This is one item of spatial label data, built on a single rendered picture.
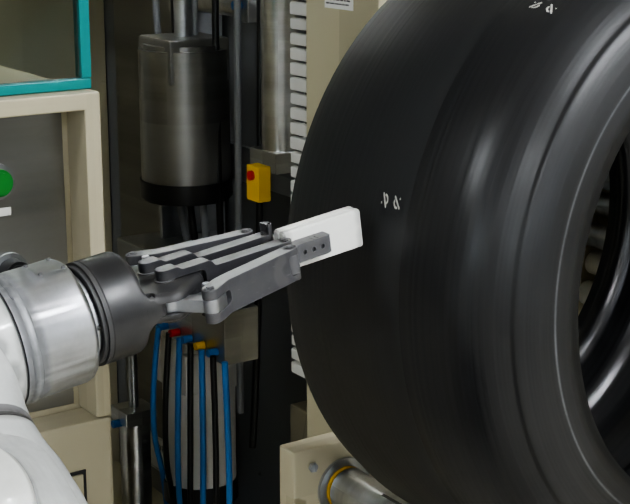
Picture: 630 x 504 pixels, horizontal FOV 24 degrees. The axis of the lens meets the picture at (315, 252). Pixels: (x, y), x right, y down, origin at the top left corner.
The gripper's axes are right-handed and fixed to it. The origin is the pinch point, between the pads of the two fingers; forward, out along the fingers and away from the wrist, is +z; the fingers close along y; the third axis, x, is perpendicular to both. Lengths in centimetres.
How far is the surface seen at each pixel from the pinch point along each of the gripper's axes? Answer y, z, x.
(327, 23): 33.1, 24.9, -8.8
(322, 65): 34.0, 24.3, -4.5
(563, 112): -11.4, 15.1, -7.8
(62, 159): 57, 4, 4
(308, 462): 22.1, 9.5, 30.8
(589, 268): 35, 61, 29
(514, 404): -12.3, 7.6, 12.7
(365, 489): 16.7, 12.3, 32.9
